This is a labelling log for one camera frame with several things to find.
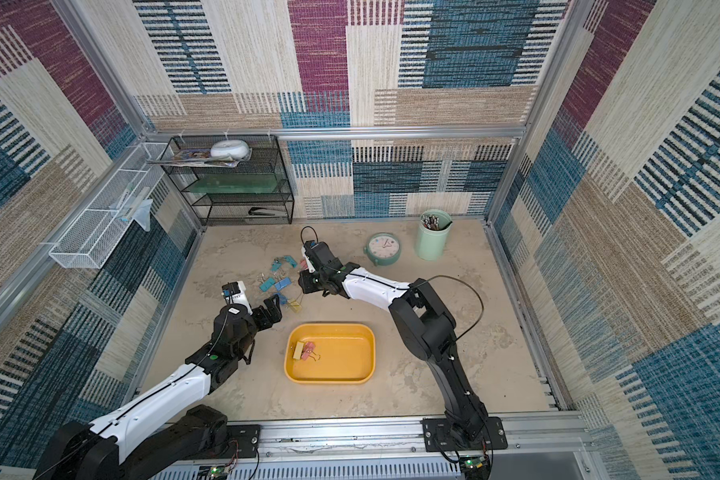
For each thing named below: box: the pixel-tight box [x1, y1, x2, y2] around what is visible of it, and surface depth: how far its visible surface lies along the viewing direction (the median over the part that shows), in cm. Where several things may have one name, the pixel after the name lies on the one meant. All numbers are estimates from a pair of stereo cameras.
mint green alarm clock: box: [363, 232, 402, 267], surface depth 110 cm
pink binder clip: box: [302, 342, 321, 362], surface depth 88 cm
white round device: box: [210, 140, 250, 160], surface depth 91 cm
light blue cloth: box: [133, 199, 153, 232], surface depth 80 cm
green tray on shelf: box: [182, 173, 278, 194], surface depth 101 cm
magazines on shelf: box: [146, 148, 253, 167], surface depth 82 cm
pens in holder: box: [420, 214, 440, 231], surface depth 98 cm
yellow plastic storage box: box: [284, 322, 376, 384], surface depth 89 cm
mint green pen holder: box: [416, 209, 453, 262], surface depth 104 cm
